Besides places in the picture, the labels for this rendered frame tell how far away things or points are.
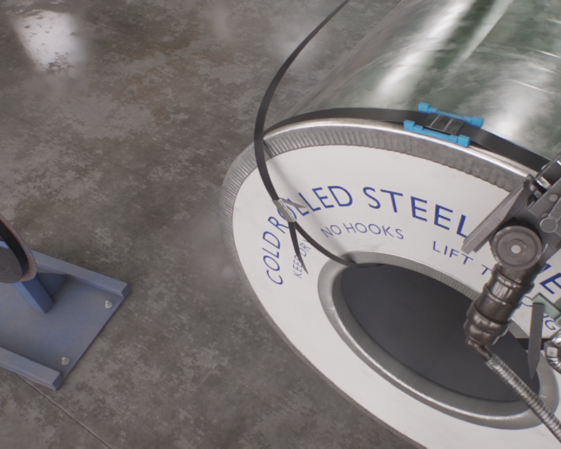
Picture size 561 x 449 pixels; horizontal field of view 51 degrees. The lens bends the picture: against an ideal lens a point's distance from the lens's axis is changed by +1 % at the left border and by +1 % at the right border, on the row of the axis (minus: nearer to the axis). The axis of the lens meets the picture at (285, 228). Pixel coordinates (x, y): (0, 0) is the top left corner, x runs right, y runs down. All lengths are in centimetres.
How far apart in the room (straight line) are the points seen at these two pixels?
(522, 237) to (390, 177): 32
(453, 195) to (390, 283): 71
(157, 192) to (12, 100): 136
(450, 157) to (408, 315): 82
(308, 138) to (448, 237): 31
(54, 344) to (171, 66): 195
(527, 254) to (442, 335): 93
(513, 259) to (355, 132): 36
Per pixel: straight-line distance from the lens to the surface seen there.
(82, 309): 264
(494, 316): 88
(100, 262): 278
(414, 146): 97
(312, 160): 113
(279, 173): 122
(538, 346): 82
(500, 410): 153
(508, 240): 80
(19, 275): 223
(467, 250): 80
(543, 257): 86
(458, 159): 95
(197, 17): 430
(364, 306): 160
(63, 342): 258
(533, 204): 76
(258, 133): 120
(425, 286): 175
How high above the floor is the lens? 198
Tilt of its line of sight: 48 degrees down
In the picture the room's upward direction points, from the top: 10 degrees counter-clockwise
